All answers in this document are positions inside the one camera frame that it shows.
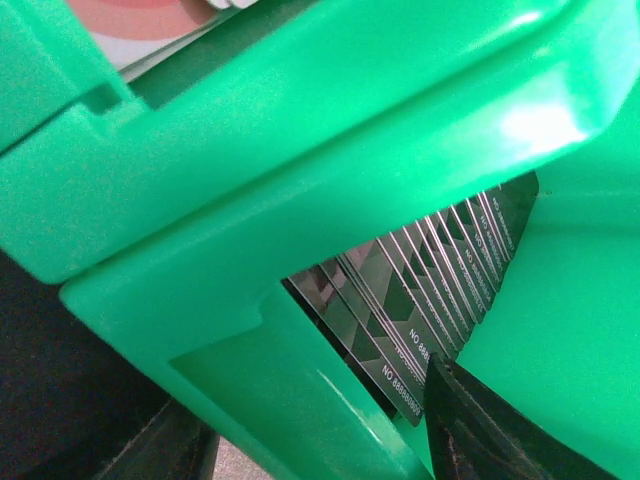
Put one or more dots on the green bin with red cards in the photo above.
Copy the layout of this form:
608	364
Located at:
56	84

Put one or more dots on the black vip card stack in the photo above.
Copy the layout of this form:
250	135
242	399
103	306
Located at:
388	305

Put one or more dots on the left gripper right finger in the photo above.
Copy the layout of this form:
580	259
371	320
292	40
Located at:
474	433

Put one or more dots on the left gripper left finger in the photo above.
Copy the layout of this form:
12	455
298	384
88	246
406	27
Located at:
169	443

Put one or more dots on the green bin with black cards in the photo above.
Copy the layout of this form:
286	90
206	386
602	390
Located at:
148	265

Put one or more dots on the red white card stack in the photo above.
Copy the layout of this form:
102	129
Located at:
137	35

